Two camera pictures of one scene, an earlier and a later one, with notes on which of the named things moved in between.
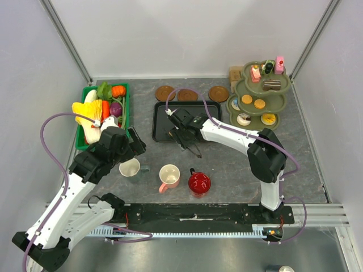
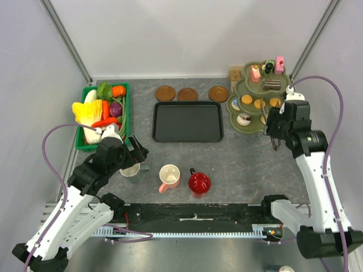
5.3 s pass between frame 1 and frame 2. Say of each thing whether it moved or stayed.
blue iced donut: stayed
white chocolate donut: stayed
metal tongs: moved
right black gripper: moved
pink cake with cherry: stayed
